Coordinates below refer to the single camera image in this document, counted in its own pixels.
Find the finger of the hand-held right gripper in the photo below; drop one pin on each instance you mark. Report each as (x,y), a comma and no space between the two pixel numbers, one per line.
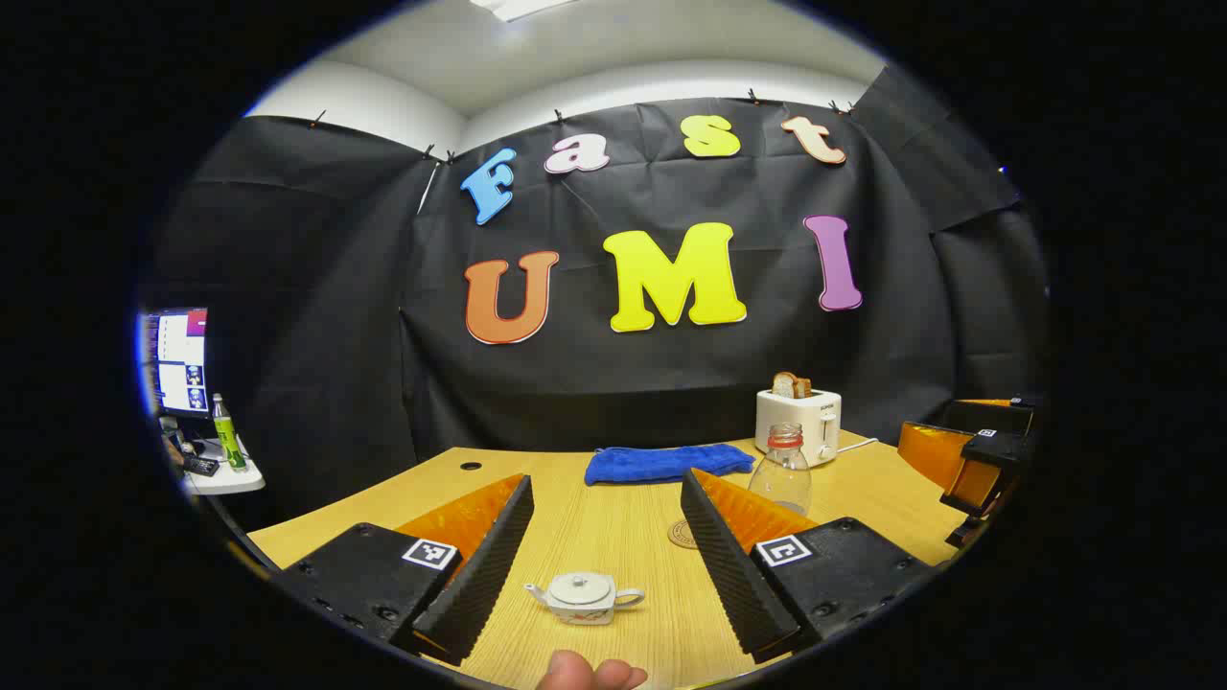
(935,455)
(987,415)

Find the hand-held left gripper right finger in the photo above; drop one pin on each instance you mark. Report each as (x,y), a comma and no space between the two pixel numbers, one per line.
(729,575)

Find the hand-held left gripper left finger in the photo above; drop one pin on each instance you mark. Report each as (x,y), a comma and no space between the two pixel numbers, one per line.
(479,575)

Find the round coaster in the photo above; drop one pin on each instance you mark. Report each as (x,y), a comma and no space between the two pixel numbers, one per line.
(682,535)

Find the clear plastic water bottle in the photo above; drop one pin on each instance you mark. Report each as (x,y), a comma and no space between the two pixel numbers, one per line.
(781,479)

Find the white teacup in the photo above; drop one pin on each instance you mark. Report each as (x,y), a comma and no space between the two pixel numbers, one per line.
(587,614)

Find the green drink bottle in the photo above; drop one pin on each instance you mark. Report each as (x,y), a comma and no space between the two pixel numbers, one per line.
(229,441)

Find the blue towel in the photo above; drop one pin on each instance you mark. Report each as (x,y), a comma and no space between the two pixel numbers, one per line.
(661,463)

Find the white toaster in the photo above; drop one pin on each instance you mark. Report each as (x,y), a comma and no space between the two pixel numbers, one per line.
(800,426)

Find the bread slice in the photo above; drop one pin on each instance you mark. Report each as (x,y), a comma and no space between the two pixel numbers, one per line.
(791,386)

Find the black backdrop cloth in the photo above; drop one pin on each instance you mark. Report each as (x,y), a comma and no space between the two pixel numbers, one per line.
(623,383)

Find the white side table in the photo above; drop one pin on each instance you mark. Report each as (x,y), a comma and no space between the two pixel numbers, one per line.
(230,479)

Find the black keyboard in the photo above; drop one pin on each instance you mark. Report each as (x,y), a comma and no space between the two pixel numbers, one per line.
(200,466)

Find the computer monitor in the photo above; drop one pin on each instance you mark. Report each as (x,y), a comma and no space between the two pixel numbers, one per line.
(182,364)

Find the ceiling light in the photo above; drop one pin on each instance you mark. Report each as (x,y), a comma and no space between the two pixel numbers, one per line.
(518,8)

